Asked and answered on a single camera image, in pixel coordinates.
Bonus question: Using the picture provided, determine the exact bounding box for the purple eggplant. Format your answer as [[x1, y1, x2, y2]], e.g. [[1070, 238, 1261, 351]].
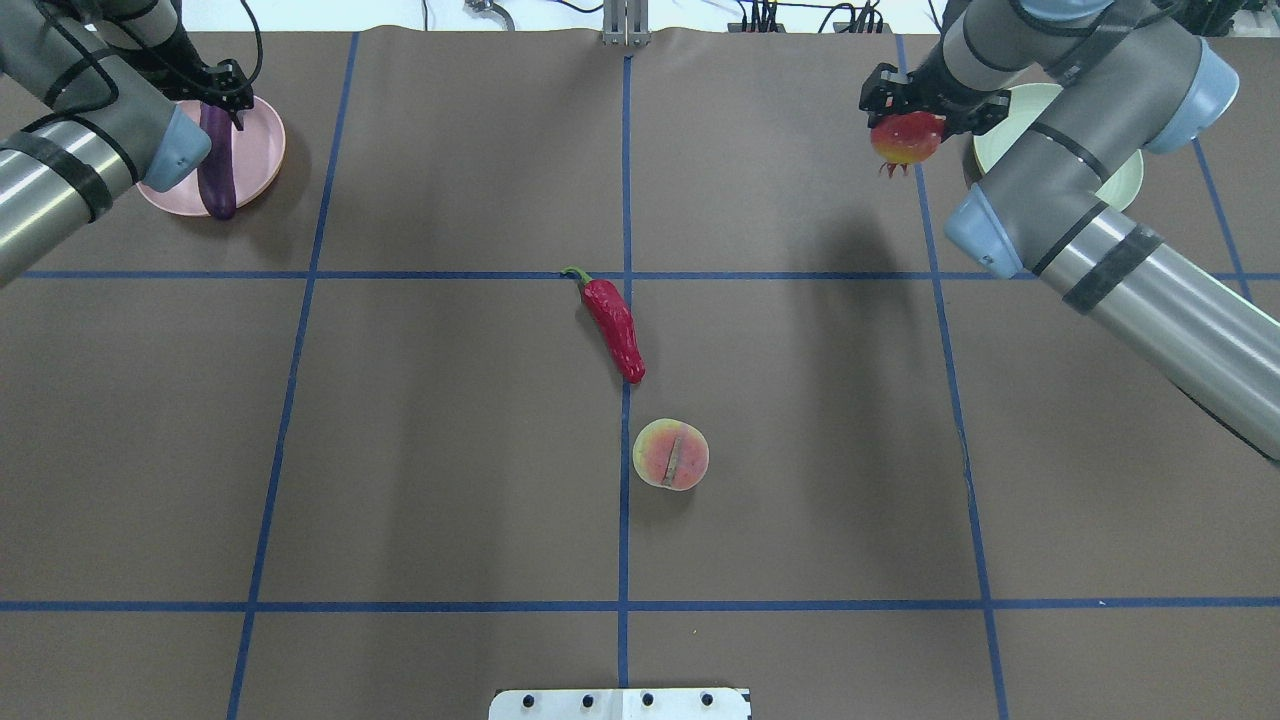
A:
[[197, 104, 238, 222]]

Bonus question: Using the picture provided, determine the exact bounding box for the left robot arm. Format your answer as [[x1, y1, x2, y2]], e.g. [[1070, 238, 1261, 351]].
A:
[[1, 1, 257, 284]]

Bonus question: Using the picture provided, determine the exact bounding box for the white pedestal base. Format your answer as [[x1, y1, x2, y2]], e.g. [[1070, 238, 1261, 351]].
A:
[[488, 687, 753, 719]]

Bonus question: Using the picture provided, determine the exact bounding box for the peach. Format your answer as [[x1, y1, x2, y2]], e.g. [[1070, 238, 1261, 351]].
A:
[[631, 418, 710, 492]]

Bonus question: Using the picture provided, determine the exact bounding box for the pink plate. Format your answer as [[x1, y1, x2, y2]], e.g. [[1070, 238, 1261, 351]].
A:
[[136, 96, 287, 218]]

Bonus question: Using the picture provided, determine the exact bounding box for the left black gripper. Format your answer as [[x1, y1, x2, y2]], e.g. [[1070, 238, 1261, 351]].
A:
[[150, 40, 256, 131]]

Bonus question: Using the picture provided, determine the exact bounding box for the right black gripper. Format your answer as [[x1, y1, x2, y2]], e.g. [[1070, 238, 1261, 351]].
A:
[[858, 63, 1012, 138]]

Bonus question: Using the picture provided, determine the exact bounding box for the green plate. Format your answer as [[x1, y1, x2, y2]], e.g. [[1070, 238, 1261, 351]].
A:
[[973, 83, 1146, 210]]

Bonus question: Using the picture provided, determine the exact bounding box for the red chili pepper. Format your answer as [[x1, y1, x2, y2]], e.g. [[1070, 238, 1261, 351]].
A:
[[559, 266, 646, 384]]

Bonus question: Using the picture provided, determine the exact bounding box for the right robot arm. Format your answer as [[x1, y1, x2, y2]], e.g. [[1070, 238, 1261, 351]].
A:
[[859, 1, 1279, 462]]

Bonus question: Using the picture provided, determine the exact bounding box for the red pomegranate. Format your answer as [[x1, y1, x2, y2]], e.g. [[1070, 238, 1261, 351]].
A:
[[870, 111, 946, 177]]

